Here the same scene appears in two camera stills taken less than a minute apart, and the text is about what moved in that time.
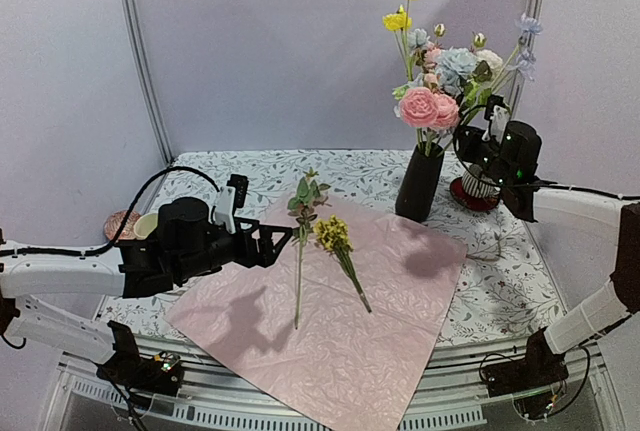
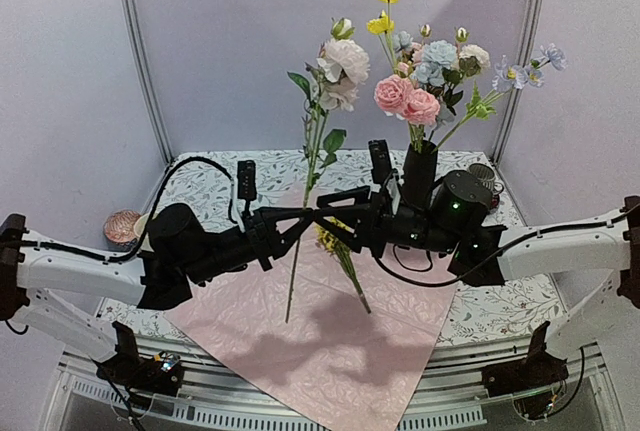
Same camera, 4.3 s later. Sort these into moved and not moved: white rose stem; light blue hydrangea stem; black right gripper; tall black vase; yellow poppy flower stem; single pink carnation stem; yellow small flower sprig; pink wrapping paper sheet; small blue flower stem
Moved: single pink carnation stem; light blue hydrangea stem; white rose stem; small blue flower stem; black right gripper; yellow poppy flower stem
Not moved: yellow small flower sprig; tall black vase; pink wrapping paper sheet
